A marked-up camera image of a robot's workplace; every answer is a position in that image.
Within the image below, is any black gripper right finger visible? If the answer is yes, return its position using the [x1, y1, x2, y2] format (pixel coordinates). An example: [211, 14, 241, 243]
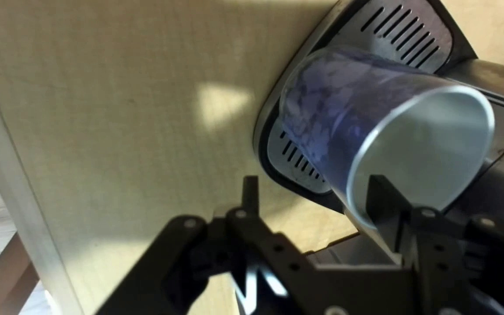
[365, 175, 411, 234]

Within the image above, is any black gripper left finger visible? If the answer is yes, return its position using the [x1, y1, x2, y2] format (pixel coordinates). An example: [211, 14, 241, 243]
[241, 175, 258, 215]

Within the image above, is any blue patterned cup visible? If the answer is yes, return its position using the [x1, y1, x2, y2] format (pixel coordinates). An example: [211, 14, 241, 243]
[279, 47, 495, 229]

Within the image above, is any steel coffee maker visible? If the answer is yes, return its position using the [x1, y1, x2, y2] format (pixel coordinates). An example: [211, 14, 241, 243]
[250, 0, 504, 259]

